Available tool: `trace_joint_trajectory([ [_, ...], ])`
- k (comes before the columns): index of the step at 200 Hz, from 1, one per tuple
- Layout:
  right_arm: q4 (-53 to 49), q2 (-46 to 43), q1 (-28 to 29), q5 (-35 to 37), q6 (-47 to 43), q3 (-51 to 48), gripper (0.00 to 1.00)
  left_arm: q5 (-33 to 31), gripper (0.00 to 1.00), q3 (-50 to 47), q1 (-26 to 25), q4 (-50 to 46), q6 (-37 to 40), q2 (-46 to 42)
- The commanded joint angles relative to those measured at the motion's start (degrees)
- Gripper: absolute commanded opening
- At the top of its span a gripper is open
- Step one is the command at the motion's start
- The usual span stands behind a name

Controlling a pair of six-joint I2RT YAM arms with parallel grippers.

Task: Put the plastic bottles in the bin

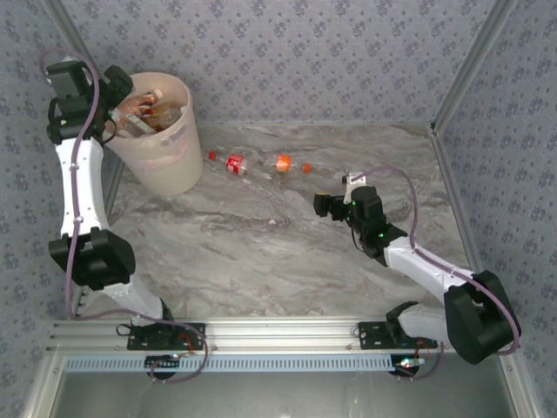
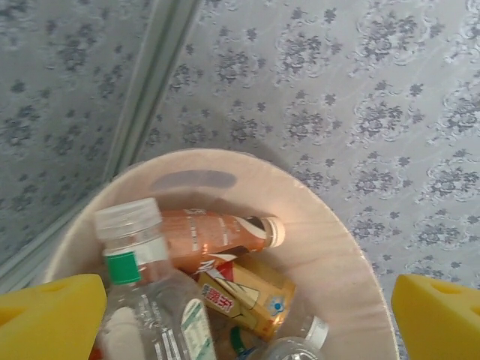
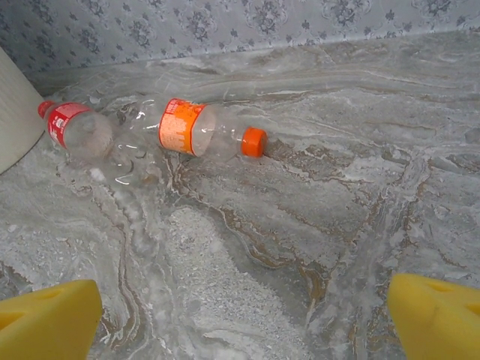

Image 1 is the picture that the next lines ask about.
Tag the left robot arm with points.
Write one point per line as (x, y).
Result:
(82, 183)

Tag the orange label clear bottle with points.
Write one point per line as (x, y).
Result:
(283, 163)

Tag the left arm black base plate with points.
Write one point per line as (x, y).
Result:
(191, 341)

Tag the pink plastic bin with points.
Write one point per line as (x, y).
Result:
(169, 170)

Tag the aluminium front rail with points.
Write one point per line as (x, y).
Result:
(278, 335)

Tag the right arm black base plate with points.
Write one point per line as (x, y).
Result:
(374, 337)

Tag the aluminium frame post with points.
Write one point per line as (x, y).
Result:
(75, 35)
(472, 65)

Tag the red label clear bottle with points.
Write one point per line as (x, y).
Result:
(234, 163)

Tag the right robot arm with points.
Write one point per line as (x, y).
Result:
(422, 265)

